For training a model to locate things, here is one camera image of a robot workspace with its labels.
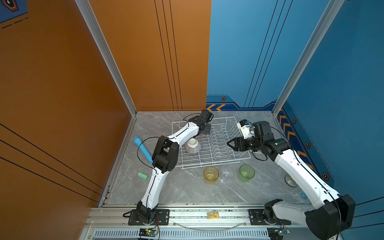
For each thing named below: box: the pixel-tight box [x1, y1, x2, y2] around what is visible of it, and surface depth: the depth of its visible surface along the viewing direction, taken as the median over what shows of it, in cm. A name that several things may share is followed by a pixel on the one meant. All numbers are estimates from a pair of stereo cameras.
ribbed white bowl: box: [185, 138, 202, 154], surface depth 95 cm
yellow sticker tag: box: [207, 211, 220, 220], surface depth 75 cm
